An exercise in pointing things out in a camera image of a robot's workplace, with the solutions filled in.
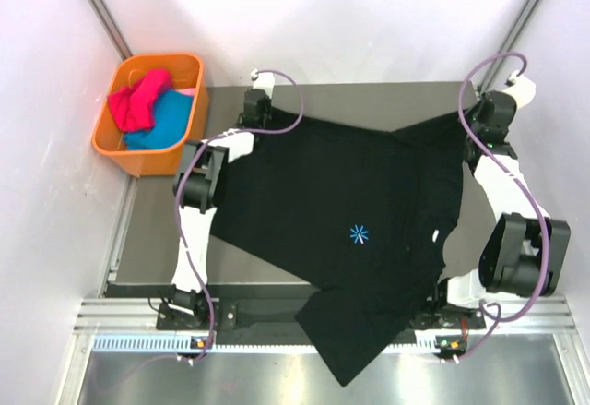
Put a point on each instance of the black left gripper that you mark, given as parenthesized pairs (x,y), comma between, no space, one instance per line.
(267,103)

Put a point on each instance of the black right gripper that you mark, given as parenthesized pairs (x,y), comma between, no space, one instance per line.
(477,106)

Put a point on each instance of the black t shirt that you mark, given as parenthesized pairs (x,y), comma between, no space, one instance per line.
(360,214)

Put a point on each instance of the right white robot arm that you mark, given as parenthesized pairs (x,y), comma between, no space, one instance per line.
(513,245)

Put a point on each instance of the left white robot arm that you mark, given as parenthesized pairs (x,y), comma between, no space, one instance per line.
(201,181)

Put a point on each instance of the light pink cloth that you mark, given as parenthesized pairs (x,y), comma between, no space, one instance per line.
(187,91)

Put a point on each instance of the orange plastic bin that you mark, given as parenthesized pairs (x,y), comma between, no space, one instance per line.
(187,72)

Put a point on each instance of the blue t shirt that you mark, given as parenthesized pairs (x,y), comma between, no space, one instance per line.
(171,111)

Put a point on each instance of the pink t shirt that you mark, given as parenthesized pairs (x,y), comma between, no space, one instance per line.
(131,106)

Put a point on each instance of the right aluminium frame post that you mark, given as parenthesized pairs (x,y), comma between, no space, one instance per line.
(514,35)

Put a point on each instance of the aluminium frame post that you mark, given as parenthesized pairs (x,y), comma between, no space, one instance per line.
(514,35)
(112,29)

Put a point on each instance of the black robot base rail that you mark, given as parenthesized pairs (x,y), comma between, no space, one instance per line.
(261,312)

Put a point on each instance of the left aluminium frame post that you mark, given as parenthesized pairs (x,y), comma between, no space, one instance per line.
(112,29)

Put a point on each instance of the white slotted cable duct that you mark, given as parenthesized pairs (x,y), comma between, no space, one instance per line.
(417,343)

